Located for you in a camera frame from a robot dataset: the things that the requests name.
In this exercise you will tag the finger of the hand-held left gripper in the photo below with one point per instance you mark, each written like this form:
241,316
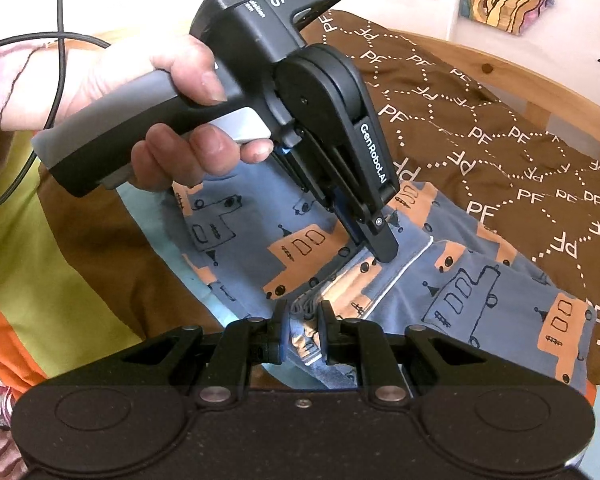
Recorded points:
302,172
382,242

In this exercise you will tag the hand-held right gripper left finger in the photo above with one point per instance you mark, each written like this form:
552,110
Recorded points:
281,334

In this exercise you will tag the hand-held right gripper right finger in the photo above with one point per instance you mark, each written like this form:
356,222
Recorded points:
323,336

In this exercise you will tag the blue printed pants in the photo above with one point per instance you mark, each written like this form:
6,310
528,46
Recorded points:
430,300

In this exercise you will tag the person's left forearm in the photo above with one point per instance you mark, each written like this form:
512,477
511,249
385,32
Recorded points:
15,90

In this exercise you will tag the person's left hand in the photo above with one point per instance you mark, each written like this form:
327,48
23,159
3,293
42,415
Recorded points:
130,70

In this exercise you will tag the brown quilted blanket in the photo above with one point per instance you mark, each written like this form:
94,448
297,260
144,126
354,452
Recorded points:
480,160

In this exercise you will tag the colourful striped bed sheet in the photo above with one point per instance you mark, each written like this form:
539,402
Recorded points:
80,270

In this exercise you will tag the wooden bed frame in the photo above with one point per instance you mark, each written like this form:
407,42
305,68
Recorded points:
510,80

